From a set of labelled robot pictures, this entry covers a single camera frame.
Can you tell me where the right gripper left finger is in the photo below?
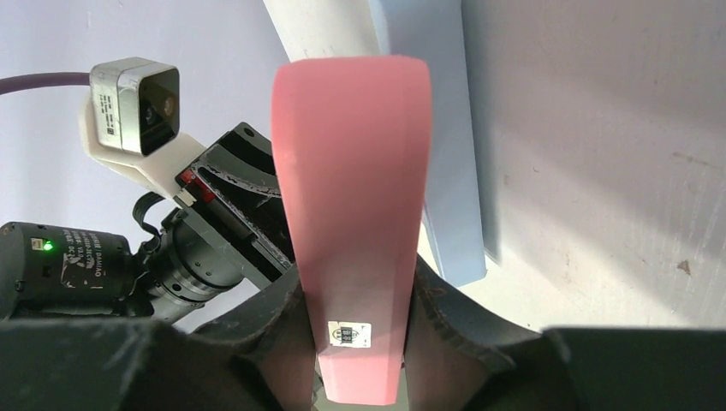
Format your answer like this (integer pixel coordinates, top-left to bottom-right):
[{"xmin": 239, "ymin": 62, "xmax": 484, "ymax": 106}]
[{"xmin": 1, "ymin": 269, "xmax": 315, "ymax": 410}]

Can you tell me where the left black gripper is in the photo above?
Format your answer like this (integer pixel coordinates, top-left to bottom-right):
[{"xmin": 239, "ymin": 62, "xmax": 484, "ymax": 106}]
[{"xmin": 175, "ymin": 122, "xmax": 295, "ymax": 289}]

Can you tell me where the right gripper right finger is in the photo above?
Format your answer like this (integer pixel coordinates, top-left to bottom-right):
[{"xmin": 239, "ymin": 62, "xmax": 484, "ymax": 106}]
[{"xmin": 403, "ymin": 259, "xmax": 725, "ymax": 410}]

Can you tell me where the pink power strip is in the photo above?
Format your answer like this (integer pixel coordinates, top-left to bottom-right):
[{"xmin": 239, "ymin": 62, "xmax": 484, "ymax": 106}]
[{"xmin": 271, "ymin": 56, "xmax": 432, "ymax": 406}]

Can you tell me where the light blue power strip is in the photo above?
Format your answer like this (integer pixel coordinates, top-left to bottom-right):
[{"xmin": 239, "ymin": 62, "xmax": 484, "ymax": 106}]
[{"xmin": 369, "ymin": 0, "xmax": 486, "ymax": 287}]

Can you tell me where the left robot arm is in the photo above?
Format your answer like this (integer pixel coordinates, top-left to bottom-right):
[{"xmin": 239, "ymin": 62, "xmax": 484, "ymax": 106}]
[{"xmin": 1, "ymin": 122, "xmax": 295, "ymax": 323}]

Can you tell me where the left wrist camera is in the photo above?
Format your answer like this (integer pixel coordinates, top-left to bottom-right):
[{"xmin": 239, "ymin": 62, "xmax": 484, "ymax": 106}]
[{"xmin": 79, "ymin": 57, "xmax": 205, "ymax": 199}]

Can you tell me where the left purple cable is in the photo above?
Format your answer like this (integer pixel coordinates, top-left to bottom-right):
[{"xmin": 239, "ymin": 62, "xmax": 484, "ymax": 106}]
[{"xmin": 0, "ymin": 72, "xmax": 92, "ymax": 97}]

